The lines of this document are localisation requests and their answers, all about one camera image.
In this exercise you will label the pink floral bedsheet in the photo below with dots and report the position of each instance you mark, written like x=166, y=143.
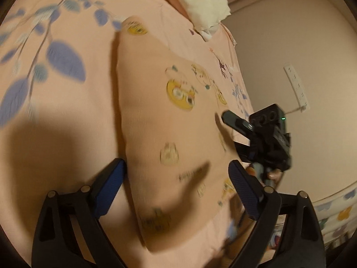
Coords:
x=83, y=103

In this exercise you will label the white floral bedding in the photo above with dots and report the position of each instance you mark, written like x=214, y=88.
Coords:
x=337, y=212

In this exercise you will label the white power strip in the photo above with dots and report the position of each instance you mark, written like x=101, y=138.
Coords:
x=295, y=85

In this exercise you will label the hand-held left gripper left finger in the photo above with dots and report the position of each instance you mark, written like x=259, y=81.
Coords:
x=110, y=189

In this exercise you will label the white fluffy pillow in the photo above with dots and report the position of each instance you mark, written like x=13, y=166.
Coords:
x=200, y=2

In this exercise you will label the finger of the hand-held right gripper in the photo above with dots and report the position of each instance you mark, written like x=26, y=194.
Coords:
x=244, y=150
x=234, y=120

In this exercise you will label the person's right hand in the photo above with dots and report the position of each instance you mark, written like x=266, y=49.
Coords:
x=272, y=175

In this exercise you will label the pink cartoon print garment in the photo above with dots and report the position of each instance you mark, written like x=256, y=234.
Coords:
x=167, y=117

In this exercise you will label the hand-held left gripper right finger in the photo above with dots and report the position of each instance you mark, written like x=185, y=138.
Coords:
x=245, y=192

